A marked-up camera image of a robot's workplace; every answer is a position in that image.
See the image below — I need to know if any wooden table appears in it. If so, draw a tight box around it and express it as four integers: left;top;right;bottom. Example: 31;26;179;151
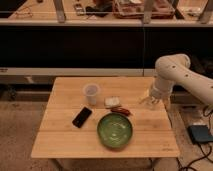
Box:
31;77;180;159

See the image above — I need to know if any remote control on shelf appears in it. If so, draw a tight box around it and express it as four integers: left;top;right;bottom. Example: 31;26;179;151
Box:
73;3;85;16

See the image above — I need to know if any green ceramic bowl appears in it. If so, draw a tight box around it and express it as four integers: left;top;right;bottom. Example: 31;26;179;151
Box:
97;113;133;149

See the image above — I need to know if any blue box on floor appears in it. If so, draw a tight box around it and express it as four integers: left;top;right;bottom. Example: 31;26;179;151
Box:
187;125;213;144

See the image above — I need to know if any black cloth on shelf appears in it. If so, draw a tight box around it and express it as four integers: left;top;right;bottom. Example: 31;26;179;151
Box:
86;4;112;17

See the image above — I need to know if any black floor cable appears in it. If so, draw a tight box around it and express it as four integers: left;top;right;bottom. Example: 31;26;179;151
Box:
175;107;213;171

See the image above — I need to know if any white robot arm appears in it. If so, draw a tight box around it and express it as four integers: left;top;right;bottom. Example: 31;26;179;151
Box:
139;54;213;107

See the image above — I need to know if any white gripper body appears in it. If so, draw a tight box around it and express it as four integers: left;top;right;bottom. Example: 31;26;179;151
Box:
139;84;172;105

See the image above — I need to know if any white sponge block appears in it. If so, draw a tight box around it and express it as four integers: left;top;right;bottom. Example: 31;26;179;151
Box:
105;97;120;108

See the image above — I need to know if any wooden tray with items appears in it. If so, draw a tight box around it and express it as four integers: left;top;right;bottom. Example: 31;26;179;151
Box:
113;0;175;19

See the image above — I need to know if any red chili pepper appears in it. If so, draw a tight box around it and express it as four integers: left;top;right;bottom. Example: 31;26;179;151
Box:
111;108;131;116

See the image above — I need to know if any black smartphone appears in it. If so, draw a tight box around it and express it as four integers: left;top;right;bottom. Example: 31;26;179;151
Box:
72;107;92;128

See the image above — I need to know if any translucent plastic cup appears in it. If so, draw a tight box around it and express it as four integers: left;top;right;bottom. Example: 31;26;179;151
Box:
83;83;100;106

